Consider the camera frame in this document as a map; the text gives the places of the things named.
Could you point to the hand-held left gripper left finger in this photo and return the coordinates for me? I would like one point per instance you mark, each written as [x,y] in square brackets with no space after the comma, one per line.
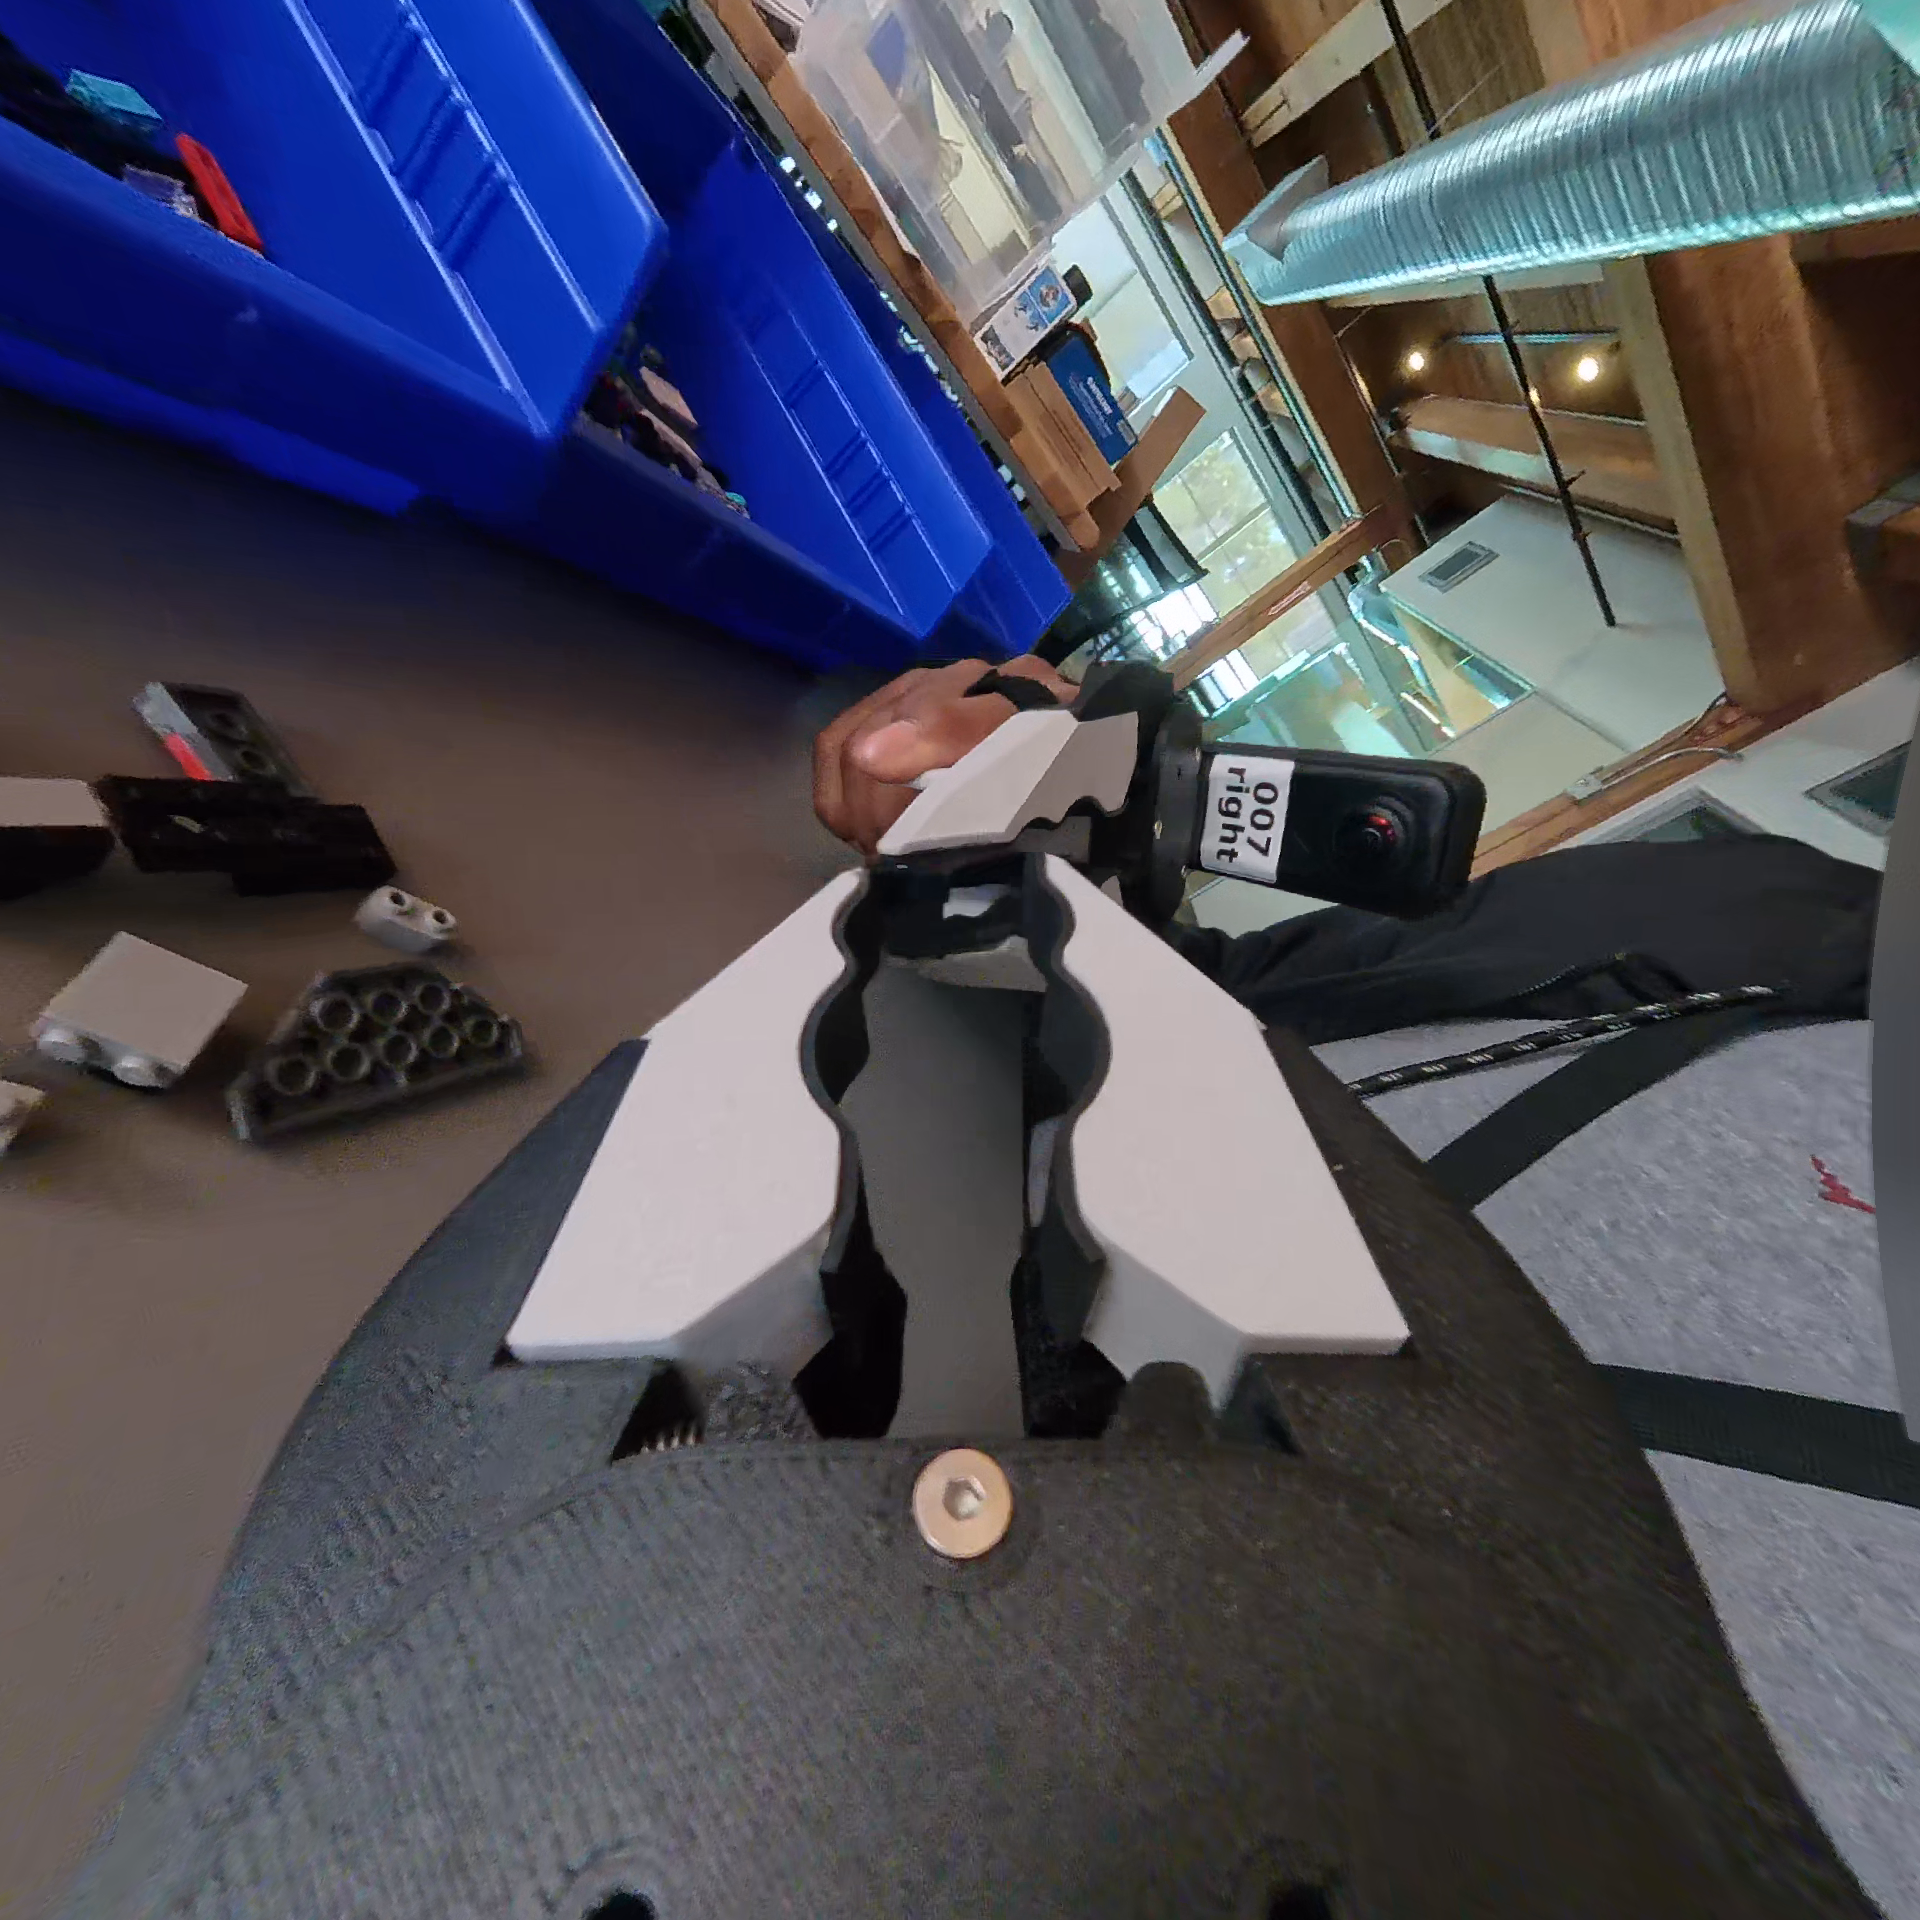
[674,1200]

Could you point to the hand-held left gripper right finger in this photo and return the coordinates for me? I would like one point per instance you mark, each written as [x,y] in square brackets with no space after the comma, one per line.
[1231,1200]

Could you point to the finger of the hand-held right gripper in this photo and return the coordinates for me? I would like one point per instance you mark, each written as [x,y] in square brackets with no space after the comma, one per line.
[991,780]

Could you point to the small light grey brick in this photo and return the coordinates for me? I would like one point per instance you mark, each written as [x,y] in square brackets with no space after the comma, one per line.
[404,917]

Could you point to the light grey slope brick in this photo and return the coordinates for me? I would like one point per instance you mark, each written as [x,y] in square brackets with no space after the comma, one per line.
[141,1004]

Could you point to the black and white brick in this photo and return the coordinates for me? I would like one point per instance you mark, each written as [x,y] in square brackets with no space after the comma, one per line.
[241,833]

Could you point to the red and dark grey brick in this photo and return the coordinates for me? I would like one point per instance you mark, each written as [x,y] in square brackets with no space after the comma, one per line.
[201,735]

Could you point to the small light grey plate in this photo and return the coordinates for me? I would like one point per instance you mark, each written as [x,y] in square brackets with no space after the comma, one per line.
[11,1114]

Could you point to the person's right forearm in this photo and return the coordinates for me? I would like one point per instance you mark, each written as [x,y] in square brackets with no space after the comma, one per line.
[1500,930]

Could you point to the grey desk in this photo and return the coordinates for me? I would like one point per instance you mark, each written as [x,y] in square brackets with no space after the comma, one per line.
[450,749]

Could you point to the person's right hand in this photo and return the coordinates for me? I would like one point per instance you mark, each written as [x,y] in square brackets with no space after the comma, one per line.
[885,735]

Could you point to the narrow blue plastic bin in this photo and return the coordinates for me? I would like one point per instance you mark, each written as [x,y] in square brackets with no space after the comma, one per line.
[1013,585]
[779,450]

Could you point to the brown cardboard box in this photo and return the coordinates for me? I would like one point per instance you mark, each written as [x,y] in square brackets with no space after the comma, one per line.
[1073,464]

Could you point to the dark grey wedge plate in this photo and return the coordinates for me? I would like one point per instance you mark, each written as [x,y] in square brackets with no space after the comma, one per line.
[375,1049]

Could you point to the blue cardboard box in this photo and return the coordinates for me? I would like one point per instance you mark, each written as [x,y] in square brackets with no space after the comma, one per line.
[1095,397]

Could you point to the person's grey sweater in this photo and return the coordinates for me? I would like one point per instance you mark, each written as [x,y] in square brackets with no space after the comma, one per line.
[1650,1275]

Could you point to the white and blue carton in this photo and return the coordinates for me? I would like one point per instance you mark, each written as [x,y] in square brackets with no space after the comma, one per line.
[1031,315]

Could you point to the wooden workbench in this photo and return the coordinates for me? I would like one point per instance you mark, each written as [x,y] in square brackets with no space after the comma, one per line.
[931,300]

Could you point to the pile of mixed toy bricks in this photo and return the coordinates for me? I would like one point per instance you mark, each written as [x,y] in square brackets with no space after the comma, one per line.
[89,120]
[660,421]

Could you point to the clear plastic drawer unit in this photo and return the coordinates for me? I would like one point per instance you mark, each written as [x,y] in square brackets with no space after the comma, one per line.
[975,120]

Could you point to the large blue plastic bin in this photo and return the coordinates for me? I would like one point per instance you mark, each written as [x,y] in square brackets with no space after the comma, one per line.
[375,225]

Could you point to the wooden post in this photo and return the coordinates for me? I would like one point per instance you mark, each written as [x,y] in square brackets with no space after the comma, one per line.
[1312,388]

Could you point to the silver ventilation duct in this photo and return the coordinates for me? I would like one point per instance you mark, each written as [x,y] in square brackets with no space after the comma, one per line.
[1576,165]

